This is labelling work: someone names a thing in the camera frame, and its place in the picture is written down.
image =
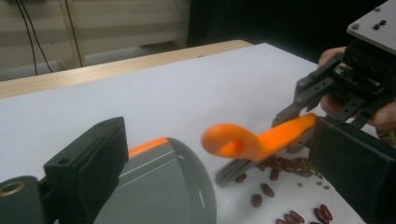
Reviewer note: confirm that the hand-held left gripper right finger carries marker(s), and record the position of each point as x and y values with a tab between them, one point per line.
355	174

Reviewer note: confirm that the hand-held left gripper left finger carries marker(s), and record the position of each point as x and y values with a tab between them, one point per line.
84	168

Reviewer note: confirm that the pile of green mung beans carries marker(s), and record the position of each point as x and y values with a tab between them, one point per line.
311	168

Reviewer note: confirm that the red kidney beans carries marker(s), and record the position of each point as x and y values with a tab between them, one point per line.
280	165

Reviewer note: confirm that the orange brush with grey bristles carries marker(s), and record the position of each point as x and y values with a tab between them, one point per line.
236	143

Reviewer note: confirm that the grey dustpan with orange lip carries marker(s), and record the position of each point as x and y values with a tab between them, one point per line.
162	186

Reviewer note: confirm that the beige wooden cabinet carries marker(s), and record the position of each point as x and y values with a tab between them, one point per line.
109	31

